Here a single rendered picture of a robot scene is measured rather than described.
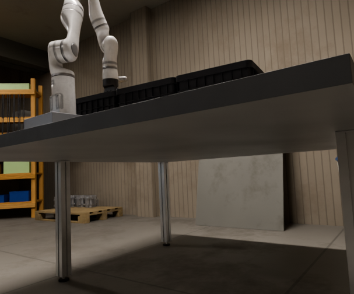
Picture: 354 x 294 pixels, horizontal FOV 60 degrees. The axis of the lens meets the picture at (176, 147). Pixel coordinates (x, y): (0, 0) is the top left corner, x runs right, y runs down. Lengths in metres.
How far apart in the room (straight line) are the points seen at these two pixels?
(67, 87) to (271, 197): 2.26
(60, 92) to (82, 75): 4.38
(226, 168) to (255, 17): 1.76
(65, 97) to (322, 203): 2.69
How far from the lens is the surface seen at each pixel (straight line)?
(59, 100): 1.31
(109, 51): 1.55
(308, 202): 3.40
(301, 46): 3.60
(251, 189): 3.17
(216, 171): 3.37
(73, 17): 1.49
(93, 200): 4.76
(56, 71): 1.35
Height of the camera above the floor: 0.56
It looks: 5 degrees up
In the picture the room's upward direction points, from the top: 3 degrees counter-clockwise
